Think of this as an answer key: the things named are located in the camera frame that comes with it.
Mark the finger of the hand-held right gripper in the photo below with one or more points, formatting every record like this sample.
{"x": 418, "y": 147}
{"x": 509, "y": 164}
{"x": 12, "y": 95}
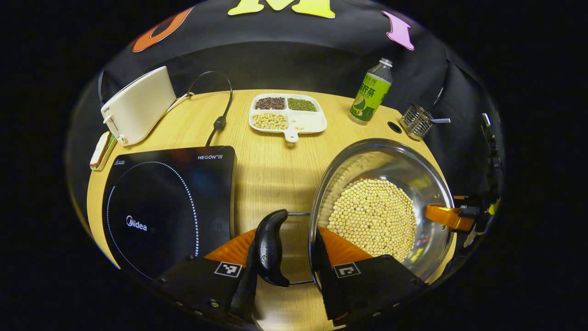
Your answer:
{"x": 459, "y": 197}
{"x": 445, "y": 216}

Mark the white divided dish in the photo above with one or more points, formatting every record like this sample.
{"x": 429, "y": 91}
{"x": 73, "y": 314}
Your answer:
{"x": 303, "y": 123}

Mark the white toaster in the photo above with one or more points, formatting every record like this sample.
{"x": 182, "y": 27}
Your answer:
{"x": 138, "y": 108}

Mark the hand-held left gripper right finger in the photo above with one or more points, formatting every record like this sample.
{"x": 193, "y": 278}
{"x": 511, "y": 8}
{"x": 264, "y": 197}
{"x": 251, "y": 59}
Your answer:
{"x": 328, "y": 287}

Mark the pile of green mung beans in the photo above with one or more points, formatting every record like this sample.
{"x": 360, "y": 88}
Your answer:
{"x": 301, "y": 105}

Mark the large heap of soybeans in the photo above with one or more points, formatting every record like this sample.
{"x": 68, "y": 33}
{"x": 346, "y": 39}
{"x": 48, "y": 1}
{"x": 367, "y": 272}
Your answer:
{"x": 372, "y": 216}

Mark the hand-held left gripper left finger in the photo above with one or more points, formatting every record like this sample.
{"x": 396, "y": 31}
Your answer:
{"x": 241, "y": 299}

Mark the pile of red beans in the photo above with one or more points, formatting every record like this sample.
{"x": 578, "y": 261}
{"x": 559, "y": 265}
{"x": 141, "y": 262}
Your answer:
{"x": 270, "y": 103}

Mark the green label drink bottle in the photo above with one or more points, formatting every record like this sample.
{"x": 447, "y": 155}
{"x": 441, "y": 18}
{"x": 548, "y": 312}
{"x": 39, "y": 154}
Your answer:
{"x": 371, "y": 92}

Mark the black induction cooktop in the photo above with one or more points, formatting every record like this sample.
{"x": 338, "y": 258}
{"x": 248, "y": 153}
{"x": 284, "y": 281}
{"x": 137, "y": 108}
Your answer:
{"x": 170, "y": 207}

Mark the small heap of soybeans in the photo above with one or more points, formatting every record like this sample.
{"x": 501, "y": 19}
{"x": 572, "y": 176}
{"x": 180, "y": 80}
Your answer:
{"x": 270, "y": 121}

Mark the metal spoon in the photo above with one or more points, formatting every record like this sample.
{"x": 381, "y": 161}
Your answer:
{"x": 441, "y": 120}

